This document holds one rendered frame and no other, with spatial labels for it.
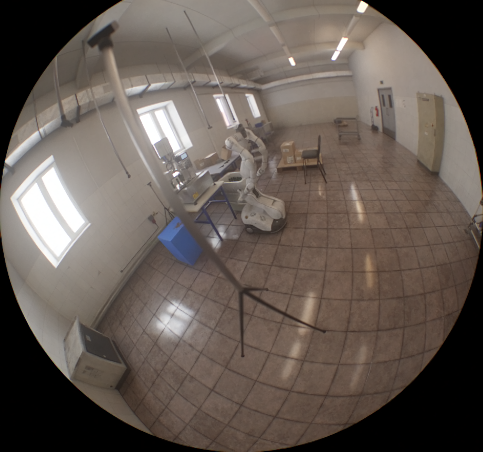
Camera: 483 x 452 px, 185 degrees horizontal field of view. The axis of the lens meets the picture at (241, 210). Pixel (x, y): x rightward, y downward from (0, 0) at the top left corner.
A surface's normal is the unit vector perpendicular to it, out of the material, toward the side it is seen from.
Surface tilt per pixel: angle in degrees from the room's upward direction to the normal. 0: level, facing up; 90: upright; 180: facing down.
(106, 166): 90
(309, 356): 0
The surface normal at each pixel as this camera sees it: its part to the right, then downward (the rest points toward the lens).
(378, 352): -0.33, -0.77
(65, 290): 0.85, 0.00
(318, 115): -0.40, 0.64
